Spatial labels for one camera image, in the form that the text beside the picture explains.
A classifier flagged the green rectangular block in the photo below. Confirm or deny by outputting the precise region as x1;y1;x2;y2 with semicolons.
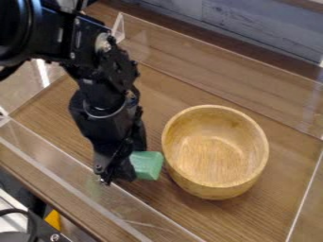
130;151;164;181

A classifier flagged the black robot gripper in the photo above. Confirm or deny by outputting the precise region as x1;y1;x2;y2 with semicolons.
68;86;148;185

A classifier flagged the black device with screw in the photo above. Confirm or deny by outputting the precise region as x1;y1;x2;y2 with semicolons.
28;215;75;242

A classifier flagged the clear acrylic tray wall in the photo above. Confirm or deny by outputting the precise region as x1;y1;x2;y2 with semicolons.
0;4;323;242

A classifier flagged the brown wooden bowl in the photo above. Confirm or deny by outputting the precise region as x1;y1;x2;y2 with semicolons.
162;105;270;200

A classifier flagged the clear acrylic corner bracket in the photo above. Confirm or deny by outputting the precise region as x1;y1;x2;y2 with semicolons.
111;13;126;43

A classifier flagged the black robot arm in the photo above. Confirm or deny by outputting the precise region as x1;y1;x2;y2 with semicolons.
0;0;147;183

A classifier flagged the yellow sticker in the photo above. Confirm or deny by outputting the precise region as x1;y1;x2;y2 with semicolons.
44;210;62;231

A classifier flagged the black cable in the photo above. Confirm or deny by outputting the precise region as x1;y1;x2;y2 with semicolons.
0;208;36;242

